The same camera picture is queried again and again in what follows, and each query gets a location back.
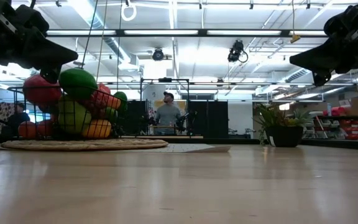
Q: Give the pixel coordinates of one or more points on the large green lime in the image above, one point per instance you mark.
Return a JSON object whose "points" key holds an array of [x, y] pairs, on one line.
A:
{"points": [[78, 83]]}

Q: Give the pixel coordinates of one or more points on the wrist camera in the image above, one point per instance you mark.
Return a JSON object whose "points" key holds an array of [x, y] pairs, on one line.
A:
{"points": [[31, 18], [337, 26]]}

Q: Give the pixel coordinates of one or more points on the yellow hanging tag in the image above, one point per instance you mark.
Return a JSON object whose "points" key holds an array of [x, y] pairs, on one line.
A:
{"points": [[295, 38]]}

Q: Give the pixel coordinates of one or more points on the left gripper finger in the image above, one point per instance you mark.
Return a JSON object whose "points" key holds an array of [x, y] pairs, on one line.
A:
{"points": [[51, 54], [51, 75]]}

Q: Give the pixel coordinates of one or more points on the green pear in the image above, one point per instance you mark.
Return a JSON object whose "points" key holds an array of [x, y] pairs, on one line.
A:
{"points": [[73, 115]]}

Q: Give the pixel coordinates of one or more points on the person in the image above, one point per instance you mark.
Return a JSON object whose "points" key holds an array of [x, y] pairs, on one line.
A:
{"points": [[17, 119], [168, 115]]}

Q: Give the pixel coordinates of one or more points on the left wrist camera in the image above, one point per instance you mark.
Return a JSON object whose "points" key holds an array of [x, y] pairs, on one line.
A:
{"points": [[31, 18]]}

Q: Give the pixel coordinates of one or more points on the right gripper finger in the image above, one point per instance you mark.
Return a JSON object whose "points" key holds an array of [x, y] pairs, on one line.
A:
{"points": [[322, 78], [319, 60]]}

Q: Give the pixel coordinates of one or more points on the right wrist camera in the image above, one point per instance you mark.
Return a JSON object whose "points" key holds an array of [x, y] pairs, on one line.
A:
{"points": [[337, 26]]}

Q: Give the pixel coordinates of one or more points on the bright red apple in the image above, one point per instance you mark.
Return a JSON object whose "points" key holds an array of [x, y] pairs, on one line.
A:
{"points": [[40, 90]]}

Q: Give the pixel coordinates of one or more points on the orange mini pumpkin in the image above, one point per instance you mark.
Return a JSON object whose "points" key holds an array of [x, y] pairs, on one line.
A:
{"points": [[103, 90]]}

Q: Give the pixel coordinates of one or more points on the potted succulent plant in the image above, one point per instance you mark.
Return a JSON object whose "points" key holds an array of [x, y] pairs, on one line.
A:
{"points": [[283, 135]]}

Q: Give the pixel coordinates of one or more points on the small green lime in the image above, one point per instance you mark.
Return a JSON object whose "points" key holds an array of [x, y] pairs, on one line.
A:
{"points": [[121, 99]]}

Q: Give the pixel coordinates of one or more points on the black partition panel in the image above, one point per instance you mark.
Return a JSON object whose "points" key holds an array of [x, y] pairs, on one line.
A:
{"points": [[211, 118], [135, 116]]}

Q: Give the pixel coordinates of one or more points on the red-orange mango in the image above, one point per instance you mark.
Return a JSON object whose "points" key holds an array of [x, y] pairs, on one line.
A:
{"points": [[112, 102]]}

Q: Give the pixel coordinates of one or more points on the round black ceiling lamp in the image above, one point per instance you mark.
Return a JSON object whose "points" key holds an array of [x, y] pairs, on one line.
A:
{"points": [[158, 54]]}

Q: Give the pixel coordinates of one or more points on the yellow-orange orange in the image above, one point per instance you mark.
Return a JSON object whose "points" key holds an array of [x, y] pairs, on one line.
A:
{"points": [[99, 128]]}

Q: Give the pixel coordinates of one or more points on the grey cloth mat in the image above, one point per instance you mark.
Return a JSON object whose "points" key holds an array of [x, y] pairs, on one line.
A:
{"points": [[194, 148]]}

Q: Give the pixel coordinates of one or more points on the black metal stand frame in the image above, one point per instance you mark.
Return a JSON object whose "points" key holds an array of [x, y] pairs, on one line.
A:
{"points": [[165, 79]]}

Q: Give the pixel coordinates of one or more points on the round woven placemat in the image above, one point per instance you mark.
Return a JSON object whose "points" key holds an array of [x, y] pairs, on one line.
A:
{"points": [[82, 144]]}

